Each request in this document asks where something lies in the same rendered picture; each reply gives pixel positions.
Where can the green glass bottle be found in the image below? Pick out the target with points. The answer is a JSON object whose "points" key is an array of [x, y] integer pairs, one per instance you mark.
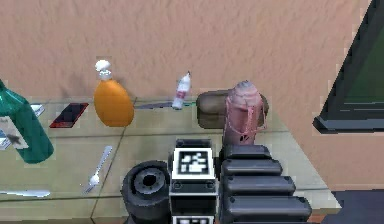
{"points": [[28, 133]]}

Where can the silver knife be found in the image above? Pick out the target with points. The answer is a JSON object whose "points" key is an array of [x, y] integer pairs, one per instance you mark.
{"points": [[26, 193]]}

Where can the white blue card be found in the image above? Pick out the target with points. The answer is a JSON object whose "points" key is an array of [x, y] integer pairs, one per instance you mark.
{"points": [[37, 109]]}

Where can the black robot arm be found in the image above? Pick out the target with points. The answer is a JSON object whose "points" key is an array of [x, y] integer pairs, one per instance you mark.
{"points": [[253, 186]]}

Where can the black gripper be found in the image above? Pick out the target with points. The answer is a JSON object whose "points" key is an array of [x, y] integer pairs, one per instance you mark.
{"points": [[146, 193]]}

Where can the small white pink bottle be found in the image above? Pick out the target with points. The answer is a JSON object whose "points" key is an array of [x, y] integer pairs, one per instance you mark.
{"points": [[181, 91]]}

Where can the pink kettle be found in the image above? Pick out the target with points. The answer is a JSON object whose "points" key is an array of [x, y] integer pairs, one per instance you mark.
{"points": [[243, 113]]}

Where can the silver fork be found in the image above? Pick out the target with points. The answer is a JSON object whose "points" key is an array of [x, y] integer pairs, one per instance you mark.
{"points": [[98, 170]]}

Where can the brown bread loaf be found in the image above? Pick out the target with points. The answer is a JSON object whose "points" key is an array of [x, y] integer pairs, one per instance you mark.
{"points": [[211, 110]]}

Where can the black red-edged phone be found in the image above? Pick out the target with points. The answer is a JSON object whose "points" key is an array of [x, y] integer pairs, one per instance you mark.
{"points": [[69, 115]]}

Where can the grey spatula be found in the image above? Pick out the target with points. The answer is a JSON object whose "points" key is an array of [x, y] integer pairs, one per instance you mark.
{"points": [[155, 105]]}

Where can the orange bottle with white cap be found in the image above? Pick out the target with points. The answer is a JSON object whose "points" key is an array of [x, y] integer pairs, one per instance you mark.
{"points": [[113, 103]]}

